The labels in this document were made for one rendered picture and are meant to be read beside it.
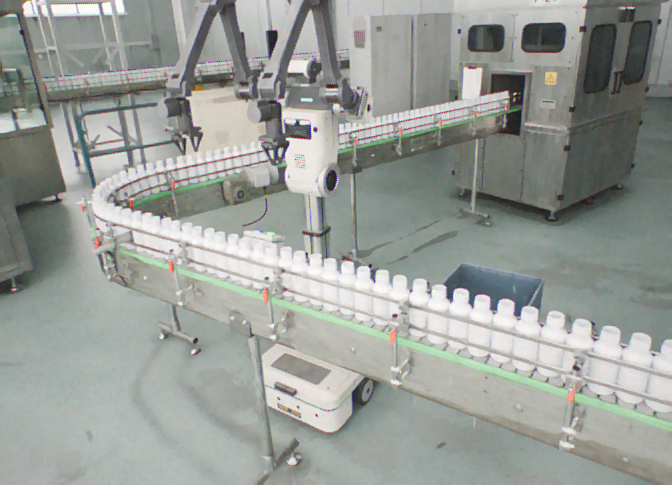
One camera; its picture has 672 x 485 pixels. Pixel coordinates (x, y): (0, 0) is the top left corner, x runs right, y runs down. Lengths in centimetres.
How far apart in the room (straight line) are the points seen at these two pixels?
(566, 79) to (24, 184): 564
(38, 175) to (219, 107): 230
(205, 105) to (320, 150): 346
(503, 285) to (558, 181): 309
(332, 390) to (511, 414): 117
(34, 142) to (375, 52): 441
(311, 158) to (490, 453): 155
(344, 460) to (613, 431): 140
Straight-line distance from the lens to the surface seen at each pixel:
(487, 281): 205
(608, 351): 133
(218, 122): 563
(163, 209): 303
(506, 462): 259
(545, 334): 135
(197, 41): 209
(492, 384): 144
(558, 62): 490
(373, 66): 747
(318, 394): 248
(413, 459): 254
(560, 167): 501
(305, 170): 224
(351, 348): 161
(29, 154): 666
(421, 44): 814
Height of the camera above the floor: 184
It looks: 23 degrees down
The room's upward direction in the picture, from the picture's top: 3 degrees counter-clockwise
